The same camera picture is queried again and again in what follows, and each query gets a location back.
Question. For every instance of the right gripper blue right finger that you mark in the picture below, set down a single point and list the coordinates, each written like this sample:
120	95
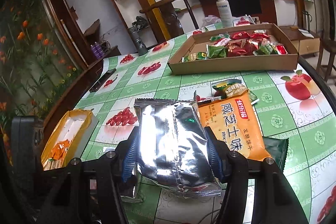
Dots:
214	155

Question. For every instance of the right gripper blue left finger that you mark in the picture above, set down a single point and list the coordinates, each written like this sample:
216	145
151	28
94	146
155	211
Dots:
129	154

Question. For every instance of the silver foil snack pack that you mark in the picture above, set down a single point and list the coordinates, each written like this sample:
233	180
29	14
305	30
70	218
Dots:
172	148

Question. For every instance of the orange biscuit pack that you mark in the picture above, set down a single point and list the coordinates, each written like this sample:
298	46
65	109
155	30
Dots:
233	121

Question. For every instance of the dark green snack pack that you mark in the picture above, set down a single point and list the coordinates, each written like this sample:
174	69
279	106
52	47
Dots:
278	149

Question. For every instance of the small green yellow snack pack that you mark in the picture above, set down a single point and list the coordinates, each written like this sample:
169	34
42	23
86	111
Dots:
233	88

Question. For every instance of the yellow rimmed white tray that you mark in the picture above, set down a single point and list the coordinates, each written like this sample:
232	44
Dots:
69	138

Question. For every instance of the orange snack wrapper in tray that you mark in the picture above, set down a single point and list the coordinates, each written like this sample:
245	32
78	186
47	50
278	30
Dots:
59	151

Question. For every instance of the green fruit tablecloth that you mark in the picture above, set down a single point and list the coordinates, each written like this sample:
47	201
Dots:
293	104

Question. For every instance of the purple bottles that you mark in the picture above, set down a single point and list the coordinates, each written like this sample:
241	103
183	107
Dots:
97	50

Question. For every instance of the brown cardboard tray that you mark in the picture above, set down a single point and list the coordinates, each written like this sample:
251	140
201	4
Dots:
242	48

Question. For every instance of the white plastic bag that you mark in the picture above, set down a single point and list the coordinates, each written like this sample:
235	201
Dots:
209	20

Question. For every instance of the wooden side cabinet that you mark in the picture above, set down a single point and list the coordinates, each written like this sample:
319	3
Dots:
305	42

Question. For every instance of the grey flashlight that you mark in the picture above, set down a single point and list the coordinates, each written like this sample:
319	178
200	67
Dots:
139	24

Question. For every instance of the white spray bottle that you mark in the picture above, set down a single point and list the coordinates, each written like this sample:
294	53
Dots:
225	13

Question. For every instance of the dark wooden chair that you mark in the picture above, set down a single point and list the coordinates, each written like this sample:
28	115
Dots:
170	16

